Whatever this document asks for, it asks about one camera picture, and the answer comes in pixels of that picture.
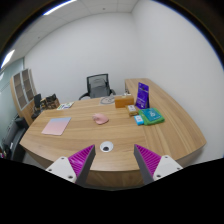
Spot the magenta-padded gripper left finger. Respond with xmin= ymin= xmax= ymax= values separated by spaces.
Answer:
xmin=45 ymin=144 xmax=97 ymax=187

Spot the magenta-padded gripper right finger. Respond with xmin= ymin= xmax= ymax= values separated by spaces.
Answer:
xmin=133 ymin=143 xmax=184 ymax=186

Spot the pink computer mouse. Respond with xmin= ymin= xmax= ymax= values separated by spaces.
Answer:
xmin=92 ymin=112 xmax=110 ymax=126

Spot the pink-blue gradient mouse pad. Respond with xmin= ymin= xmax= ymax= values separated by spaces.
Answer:
xmin=41 ymin=116 xmax=73 ymax=137

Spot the blue packet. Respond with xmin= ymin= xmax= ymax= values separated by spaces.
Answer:
xmin=133 ymin=114 xmax=145 ymax=127

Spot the green packet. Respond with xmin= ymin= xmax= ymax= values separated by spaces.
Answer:
xmin=138 ymin=107 xmax=166 ymax=126

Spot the white green sticker sheet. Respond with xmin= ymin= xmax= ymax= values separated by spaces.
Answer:
xmin=56 ymin=101 xmax=75 ymax=111

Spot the orange-brown cardboard box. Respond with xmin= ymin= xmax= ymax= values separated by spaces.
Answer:
xmin=114 ymin=95 xmax=135 ymax=109

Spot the large brown cardboard box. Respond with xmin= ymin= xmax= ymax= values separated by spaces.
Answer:
xmin=45 ymin=93 xmax=61 ymax=109

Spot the purple standing pouch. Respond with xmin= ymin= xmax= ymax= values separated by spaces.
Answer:
xmin=135 ymin=82 xmax=150 ymax=110

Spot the small brown cardboard box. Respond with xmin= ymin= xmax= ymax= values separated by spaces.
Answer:
xmin=40 ymin=99 xmax=50 ymax=110

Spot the small black chair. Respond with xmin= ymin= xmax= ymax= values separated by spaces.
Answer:
xmin=31 ymin=93 xmax=44 ymax=120

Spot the grey backpack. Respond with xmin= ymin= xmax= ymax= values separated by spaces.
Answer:
xmin=89 ymin=77 xmax=111 ymax=99

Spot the black mesh office chair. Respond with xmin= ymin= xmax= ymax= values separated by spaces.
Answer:
xmin=78 ymin=73 xmax=117 ymax=101

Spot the wooden shelf unit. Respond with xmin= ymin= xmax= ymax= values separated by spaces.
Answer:
xmin=9 ymin=68 xmax=38 ymax=126

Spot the ceiling light panel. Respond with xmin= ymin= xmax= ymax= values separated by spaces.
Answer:
xmin=0 ymin=49 xmax=16 ymax=69
xmin=42 ymin=0 xmax=78 ymax=17

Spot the round desk cable grommet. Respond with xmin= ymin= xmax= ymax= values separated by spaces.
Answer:
xmin=99 ymin=140 xmax=115 ymax=153

